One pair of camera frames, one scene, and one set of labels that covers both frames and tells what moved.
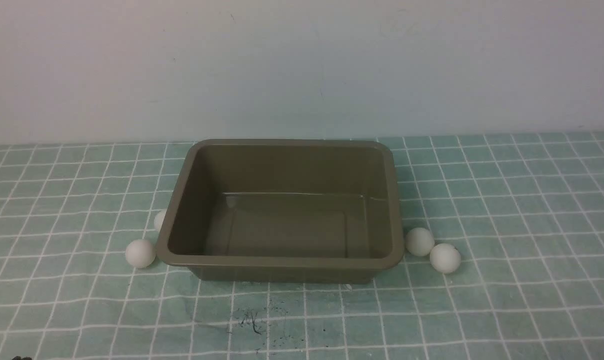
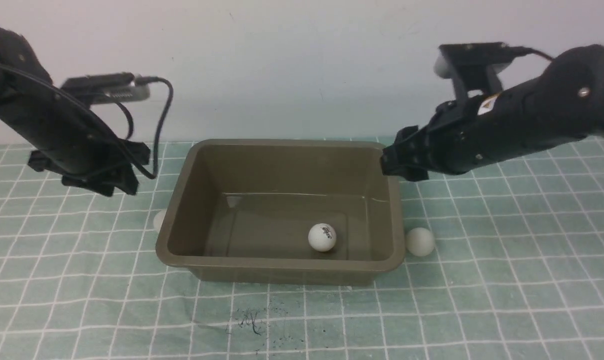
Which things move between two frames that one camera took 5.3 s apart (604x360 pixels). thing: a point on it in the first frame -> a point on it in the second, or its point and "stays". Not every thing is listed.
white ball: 420,241 stays
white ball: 445,258 -> 322,237
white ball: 159,219 stays
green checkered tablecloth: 536,219 stays
